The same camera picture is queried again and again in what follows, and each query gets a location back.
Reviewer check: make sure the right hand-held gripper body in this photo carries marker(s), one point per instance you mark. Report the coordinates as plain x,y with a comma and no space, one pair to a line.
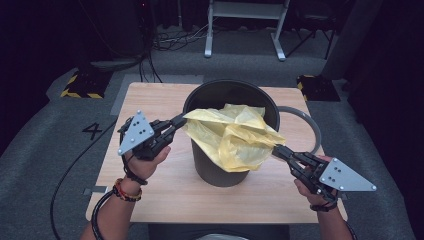
343,178

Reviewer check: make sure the yellow-black striped base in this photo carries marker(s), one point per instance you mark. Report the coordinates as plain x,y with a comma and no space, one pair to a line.
320,88
86,85

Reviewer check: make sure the person's left hand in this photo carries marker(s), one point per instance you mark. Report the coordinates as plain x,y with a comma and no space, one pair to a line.
145,168

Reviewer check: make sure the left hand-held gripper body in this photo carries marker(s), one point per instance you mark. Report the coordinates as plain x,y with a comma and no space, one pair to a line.
136,133

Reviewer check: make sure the black tripod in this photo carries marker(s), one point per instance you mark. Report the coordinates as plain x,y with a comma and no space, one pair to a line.
313,31

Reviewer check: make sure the grey tape strip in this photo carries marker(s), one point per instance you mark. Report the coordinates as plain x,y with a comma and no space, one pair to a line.
96,190

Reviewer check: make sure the person's right hand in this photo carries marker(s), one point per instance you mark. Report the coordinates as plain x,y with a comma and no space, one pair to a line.
315,199

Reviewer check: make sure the black ribbed trash bin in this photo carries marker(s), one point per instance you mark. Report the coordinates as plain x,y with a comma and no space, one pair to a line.
216,95

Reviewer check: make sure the yellow plastic trash bag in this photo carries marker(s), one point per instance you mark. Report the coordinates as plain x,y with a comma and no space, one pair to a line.
233,140

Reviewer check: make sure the white metal stand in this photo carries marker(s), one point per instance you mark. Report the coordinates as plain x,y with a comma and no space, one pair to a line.
246,10

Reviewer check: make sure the grey pillar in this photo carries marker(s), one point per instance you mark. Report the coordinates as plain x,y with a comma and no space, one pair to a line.
350,36

